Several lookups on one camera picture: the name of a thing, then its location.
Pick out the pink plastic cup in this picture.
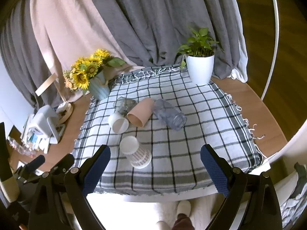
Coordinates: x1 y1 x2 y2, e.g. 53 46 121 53
127 98 154 127

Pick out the white slipper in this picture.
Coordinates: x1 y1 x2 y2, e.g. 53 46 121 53
176 200 191 218

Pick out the grey white desk device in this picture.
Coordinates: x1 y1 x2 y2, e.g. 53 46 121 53
21 105 65 154

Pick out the grey curtain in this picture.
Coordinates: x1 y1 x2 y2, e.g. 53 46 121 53
1 0 248 109

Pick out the black white checkered cloth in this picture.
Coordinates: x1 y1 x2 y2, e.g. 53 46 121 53
72 67 264 196

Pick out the smoky grey glass cup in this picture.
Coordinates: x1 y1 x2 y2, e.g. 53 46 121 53
113 97 137 116

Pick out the white plant pot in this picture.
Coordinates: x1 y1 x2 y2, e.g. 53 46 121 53
186 56 215 86

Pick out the green pothos plant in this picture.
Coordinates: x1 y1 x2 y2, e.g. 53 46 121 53
177 28 219 69

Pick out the blue ribbed flower pot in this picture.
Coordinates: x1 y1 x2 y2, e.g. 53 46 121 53
88 70 110 100

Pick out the white ceramic cup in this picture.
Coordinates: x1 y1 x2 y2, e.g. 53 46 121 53
108 112 129 134

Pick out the houndstooth paper cup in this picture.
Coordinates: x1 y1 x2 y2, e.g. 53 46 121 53
120 136 152 169

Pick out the pink curtain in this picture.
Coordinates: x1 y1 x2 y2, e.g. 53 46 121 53
30 0 141 102

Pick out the yellow sunflower bouquet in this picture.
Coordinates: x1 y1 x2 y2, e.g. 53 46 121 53
63 49 125 91

